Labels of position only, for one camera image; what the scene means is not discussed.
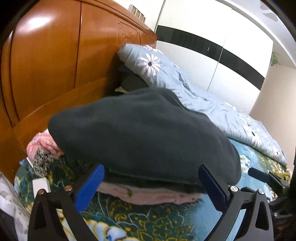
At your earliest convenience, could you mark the pink folded garment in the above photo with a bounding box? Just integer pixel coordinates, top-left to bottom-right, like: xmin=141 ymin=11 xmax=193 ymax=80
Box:
xmin=97 ymin=182 xmax=203 ymax=205

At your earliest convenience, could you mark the green floral bed blanket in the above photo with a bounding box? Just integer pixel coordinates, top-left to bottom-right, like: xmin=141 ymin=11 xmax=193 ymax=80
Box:
xmin=14 ymin=139 xmax=286 ymax=240

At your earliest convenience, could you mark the white charger block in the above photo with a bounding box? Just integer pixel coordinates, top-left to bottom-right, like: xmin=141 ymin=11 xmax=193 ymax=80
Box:
xmin=32 ymin=177 xmax=51 ymax=197

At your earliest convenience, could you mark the wooden headboard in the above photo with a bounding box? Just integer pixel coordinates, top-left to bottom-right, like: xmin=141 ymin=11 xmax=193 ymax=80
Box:
xmin=1 ymin=1 xmax=157 ymax=181

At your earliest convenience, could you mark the black and grey fleece jacket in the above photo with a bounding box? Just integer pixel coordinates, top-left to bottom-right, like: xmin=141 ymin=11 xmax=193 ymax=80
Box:
xmin=48 ymin=88 xmax=241 ymax=193

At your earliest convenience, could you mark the olive green knit sweater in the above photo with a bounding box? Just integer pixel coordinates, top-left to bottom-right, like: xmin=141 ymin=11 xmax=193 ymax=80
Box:
xmin=277 ymin=169 xmax=292 ymax=183

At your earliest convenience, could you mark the pink white knit garment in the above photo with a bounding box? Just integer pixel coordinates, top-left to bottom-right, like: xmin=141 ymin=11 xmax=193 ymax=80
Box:
xmin=26 ymin=129 xmax=63 ymax=177

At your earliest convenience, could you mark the white black striped wardrobe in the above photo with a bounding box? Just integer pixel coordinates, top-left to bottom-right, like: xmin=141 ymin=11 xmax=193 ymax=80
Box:
xmin=113 ymin=0 xmax=275 ymax=114

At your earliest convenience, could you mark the light blue floral quilt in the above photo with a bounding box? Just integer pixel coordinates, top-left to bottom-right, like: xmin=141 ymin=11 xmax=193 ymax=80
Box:
xmin=117 ymin=44 xmax=287 ymax=166

